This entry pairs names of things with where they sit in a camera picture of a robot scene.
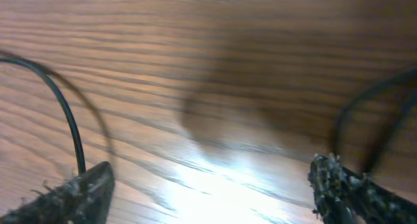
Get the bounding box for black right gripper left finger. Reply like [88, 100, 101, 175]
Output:
[1, 161, 115, 224]

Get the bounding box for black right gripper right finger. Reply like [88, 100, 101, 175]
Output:
[308, 155, 416, 224]

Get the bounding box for black USB cable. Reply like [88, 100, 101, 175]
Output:
[0, 56, 87, 176]
[328, 67, 417, 173]

